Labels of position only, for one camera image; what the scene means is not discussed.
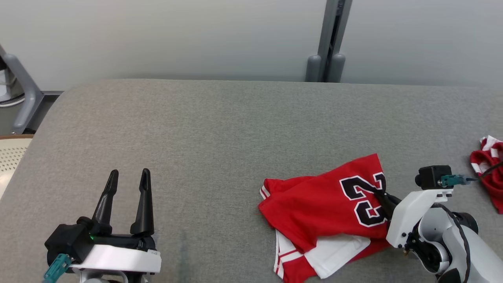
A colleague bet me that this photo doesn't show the cream perforated laundry basket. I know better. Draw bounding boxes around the cream perforated laundry basket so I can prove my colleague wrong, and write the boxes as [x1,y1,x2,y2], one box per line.
[0,134,34,199]

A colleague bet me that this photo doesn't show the red white-striped shorts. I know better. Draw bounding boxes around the red white-striped shorts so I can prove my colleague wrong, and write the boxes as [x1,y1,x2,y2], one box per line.
[470,136,503,215]

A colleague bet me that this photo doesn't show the red number 23 jersey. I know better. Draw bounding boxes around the red number 23 jersey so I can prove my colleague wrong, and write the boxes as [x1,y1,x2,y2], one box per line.
[258,153,393,283]

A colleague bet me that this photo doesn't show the teal plug left camera cable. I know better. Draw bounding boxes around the teal plug left camera cable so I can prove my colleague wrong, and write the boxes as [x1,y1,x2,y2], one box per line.
[42,254,72,283]

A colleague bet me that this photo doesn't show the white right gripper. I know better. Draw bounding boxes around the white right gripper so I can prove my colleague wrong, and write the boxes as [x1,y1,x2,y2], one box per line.
[373,189,453,249]

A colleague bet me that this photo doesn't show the grey metal partition post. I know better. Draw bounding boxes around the grey metal partition post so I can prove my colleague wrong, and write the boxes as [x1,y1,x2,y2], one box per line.
[327,0,353,83]
[306,0,339,83]

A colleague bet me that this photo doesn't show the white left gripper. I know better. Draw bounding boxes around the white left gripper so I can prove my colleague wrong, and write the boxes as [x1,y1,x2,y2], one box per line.
[71,168,162,274]

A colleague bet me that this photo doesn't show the teal plug camera cable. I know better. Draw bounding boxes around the teal plug camera cable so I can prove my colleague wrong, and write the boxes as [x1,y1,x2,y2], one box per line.
[42,254,72,283]
[440,160,503,187]

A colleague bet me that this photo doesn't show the white shelf board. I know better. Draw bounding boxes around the white shelf board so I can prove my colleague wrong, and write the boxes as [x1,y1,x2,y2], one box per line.
[0,69,25,107]

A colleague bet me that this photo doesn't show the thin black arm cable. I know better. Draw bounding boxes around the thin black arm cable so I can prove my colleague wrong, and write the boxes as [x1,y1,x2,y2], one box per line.
[434,202,473,283]

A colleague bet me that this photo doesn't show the teal plug right camera cable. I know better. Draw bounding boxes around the teal plug right camera cable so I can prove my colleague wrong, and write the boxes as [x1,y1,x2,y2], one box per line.
[440,160,503,187]

